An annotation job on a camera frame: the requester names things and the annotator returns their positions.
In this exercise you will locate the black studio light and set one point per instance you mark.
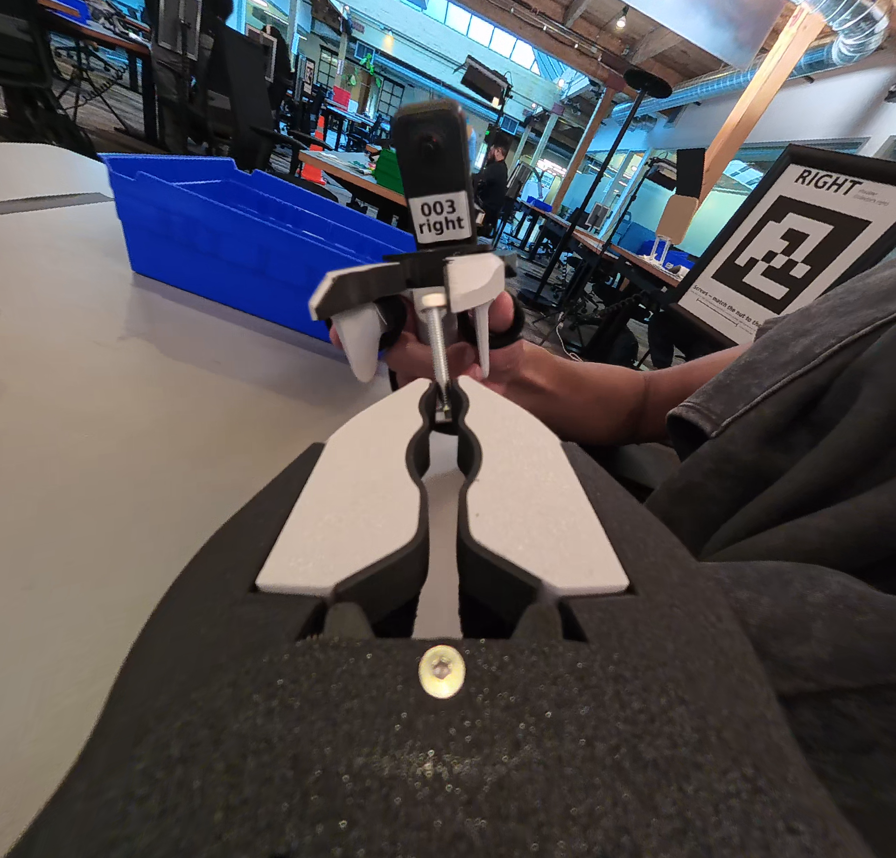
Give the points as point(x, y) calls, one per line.
point(483, 81)

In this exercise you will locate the thick wooden pillar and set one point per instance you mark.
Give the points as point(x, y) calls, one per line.
point(763, 102)

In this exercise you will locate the green crate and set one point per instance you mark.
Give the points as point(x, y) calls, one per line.
point(388, 172)

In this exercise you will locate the black office chair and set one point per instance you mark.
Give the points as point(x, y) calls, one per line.
point(245, 102)

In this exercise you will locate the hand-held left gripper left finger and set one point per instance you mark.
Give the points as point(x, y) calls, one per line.
point(350, 515)

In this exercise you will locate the brown wooden table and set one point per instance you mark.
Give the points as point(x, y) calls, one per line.
point(609, 249)
point(343, 172)

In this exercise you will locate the thin wooden pillar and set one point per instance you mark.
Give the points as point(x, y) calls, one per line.
point(584, 151)

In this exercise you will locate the long thin silver bolt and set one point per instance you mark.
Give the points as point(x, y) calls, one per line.
point(435, 354)

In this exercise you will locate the black framed marker sign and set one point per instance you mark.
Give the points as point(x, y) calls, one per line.
point(791, 242)

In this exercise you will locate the smooth metal air duct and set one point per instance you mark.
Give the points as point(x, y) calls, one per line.
point(686, 11)

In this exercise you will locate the black disc floor lamp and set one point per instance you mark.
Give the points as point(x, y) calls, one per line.
point(647, 84)

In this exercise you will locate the black framed panel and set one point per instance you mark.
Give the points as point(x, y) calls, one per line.
point(178, 14)

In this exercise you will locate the grey desk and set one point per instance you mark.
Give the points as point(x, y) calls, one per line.
point(140, 452)

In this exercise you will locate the person's right hand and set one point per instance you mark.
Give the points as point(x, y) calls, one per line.
point(455, 364)

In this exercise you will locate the blue plastic bin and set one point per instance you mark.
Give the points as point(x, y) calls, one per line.
point(66, 0)
point(245, 242)

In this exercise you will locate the orange traffic cone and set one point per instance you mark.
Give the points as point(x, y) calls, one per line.
point(320, 133)

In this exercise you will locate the silver spiral air duct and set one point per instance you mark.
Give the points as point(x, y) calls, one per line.
point(840, 4)

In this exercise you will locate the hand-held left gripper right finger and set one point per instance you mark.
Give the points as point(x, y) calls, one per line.
point(539, 515)

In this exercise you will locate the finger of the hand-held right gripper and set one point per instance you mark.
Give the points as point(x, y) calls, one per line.
point(357, 291)
point(472, 280)

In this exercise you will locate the tan board stand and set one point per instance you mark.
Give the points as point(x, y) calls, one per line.
point(677, 217)

